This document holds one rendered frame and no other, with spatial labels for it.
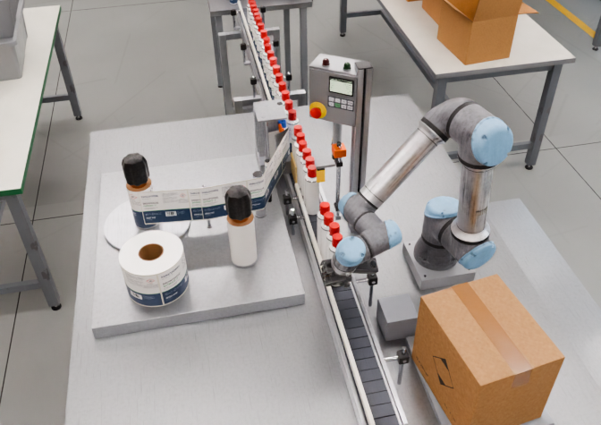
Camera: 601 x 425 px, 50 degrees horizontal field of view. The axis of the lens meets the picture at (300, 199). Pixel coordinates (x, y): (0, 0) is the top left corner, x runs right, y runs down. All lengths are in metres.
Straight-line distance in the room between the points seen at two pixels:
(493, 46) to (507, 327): 2.14
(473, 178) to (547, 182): 2.35
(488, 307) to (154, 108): 3.43
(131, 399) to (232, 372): 0.29
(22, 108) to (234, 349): 1.86
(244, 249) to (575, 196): 2.47
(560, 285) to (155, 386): 1.34
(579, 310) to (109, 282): 1.53
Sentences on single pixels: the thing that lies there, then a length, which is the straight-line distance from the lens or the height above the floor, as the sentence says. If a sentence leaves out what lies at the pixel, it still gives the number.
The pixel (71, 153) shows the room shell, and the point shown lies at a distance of 4.46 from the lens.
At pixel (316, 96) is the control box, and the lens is 2.06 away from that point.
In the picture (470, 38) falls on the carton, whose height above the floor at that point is 0.94.
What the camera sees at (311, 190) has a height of 1.00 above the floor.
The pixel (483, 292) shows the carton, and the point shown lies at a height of 1.12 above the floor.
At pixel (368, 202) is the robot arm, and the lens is 1.83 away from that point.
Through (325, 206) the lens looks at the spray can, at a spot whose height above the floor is 1.08.
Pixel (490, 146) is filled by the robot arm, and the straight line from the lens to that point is 1.72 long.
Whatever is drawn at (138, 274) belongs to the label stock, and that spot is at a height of 1.02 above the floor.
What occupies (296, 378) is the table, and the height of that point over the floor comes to 0.83.
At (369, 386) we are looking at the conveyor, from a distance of 1.87.
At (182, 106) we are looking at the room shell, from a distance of 4.74.
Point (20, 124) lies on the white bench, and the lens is 3.29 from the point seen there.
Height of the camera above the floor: 2.43
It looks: 40 degrees down
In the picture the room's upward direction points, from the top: 1 degrees counter-clockwise
